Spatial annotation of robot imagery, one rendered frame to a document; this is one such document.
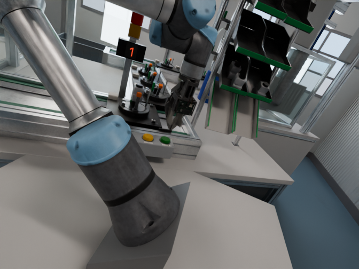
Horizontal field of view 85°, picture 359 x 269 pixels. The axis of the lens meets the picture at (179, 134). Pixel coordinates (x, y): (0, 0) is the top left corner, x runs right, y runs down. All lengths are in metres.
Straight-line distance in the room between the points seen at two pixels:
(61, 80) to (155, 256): 0.40
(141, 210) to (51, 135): 0.53
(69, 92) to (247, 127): 0.86
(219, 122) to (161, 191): 0.65
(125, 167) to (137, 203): 0.07
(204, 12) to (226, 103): 0.66
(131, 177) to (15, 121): 0.55
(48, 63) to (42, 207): 0.36
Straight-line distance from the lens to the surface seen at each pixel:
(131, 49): 0.96
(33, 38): 0.54
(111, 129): 0.36
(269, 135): 2.05
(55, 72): 0.52
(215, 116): 1.00
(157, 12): 0.47
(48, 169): 0.74
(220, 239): 0.68
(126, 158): 0.37
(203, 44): 0.62
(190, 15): 0.46
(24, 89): 1.09
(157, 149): 0.76
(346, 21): 4.38
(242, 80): 0.93
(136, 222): 0.40
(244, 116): 1.11
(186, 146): 0.87
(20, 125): 0.84
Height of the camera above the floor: 1.35
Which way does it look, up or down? 27 degrees down
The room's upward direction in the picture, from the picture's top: 21 degrees clockwise
